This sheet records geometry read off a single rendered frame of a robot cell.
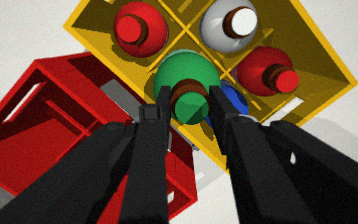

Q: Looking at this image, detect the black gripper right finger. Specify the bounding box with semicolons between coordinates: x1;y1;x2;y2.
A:
208;85;358;224

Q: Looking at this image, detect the green bottle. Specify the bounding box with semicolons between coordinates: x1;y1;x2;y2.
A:
153;49;221;125

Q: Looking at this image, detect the yellow divided crate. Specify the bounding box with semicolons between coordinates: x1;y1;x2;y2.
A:
63;0;340;154

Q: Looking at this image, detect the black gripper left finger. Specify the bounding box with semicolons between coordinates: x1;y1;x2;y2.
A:
0;86;171;224

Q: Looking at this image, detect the red crate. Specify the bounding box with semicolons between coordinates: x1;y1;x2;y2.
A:
0;52;194;208

